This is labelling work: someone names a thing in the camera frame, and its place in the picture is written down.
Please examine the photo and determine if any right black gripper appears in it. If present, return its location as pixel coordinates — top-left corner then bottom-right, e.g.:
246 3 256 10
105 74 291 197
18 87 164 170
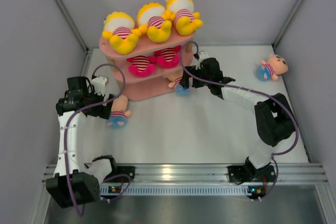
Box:
180 65 212 89

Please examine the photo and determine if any peach boy plush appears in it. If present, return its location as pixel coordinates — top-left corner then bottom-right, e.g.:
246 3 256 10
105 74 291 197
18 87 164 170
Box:
107 95 132 129
256 54 289 81

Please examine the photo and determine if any peach boy plush mid-right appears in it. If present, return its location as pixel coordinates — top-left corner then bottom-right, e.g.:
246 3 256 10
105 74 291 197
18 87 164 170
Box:
163 71 190 96

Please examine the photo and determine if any yellow frog plush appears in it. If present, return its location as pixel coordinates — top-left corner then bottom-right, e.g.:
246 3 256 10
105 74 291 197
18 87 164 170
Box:
165 0 203 36
102 11 142 55
137 2 172 43

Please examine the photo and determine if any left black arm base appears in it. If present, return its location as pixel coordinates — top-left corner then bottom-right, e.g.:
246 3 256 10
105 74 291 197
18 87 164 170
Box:
88 165 136 184

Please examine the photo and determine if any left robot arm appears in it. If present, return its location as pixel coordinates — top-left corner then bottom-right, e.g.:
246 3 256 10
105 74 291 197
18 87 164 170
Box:
46 76 119 208

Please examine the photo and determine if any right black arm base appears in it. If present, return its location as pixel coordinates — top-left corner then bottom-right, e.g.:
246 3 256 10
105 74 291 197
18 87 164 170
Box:
228 165 276 185

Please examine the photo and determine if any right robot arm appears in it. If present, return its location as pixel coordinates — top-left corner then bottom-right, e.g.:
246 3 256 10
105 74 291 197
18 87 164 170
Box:
180 58 298 185

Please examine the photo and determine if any pink three-tier shelf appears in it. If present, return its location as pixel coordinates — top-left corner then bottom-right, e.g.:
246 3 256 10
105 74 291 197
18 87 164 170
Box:
99 29 194 101

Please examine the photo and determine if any right magenta striped plush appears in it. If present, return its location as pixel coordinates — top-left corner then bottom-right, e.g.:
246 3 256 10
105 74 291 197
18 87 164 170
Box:
154 45 182 69

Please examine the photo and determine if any magenta striped plush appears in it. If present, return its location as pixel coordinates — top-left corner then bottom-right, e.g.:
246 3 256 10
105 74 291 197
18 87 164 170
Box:
154 45 182 69
127 55 156 77

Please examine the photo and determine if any left magenta striped plush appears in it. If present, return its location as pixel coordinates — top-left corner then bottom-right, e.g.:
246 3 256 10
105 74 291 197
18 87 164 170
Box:
127 55 156 77

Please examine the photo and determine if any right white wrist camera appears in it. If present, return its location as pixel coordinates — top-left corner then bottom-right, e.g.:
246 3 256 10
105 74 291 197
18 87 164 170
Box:
194 51 209 68

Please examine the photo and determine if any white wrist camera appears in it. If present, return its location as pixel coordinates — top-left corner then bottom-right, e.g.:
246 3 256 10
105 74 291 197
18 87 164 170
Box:
91 76 108 97
194 51 209 68

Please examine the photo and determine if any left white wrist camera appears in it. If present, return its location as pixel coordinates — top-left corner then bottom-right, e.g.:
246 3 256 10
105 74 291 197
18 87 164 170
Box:
91 76 108 97

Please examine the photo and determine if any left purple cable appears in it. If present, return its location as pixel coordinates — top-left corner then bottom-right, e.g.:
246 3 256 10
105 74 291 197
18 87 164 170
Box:
64 63 132 217

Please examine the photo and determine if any purple cable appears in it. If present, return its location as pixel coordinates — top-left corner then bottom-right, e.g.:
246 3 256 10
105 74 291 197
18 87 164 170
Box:
64 63 132 217
180 41 300 201

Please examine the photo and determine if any grey slotted cable duct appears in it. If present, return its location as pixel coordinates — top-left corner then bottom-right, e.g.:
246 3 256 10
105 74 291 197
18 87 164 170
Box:
100 184 252 197

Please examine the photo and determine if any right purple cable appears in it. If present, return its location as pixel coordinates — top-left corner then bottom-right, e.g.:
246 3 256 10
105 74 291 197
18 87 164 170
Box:
180 41 300 201

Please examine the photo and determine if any aluminium mounting rail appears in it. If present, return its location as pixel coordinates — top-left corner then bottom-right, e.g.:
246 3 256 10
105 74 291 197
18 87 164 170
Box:
41 163 329 184

